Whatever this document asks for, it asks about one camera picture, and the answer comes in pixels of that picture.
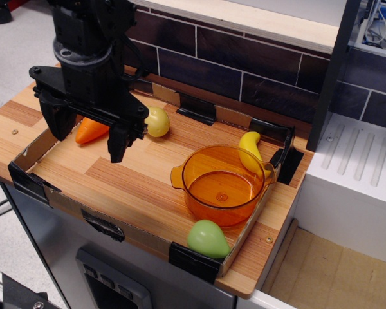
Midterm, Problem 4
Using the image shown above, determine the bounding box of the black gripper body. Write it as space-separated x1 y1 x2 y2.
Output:
29 44 149 139

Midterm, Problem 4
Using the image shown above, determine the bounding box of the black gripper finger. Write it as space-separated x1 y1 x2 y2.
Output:
107 124 136 163
39 91 77 141

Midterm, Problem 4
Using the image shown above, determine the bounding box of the orange toy carrot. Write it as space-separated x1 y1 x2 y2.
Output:
75 117 109 144

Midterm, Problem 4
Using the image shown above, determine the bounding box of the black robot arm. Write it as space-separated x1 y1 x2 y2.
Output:
29 1 149 163

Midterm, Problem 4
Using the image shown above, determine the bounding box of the orange transparent plastic pot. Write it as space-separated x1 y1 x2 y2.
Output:
170 145 277 227

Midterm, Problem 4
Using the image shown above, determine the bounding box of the cardboard fence with black tape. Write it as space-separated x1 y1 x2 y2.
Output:
7 66 305 285

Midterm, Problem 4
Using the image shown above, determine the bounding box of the yellow toy potato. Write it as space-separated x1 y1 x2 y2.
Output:
145 106 170 138

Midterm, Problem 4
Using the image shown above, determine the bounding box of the yellow toy banana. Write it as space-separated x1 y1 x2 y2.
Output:
239 131 271 178

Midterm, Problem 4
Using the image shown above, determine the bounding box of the green toy pear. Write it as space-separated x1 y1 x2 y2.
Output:
187 220 230 259

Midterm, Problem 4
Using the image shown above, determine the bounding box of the grey toy oven panel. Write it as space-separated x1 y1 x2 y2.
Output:
76 248 153 309

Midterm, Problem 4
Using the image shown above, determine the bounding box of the beige wooden shelf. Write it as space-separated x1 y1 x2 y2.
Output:
133 0 338 55

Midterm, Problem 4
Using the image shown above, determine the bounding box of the white toy sink drainboard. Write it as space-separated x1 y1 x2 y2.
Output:
295 114 386 261

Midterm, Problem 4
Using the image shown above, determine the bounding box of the dark grey vertical post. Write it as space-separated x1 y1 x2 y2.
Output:
306 0 361 152

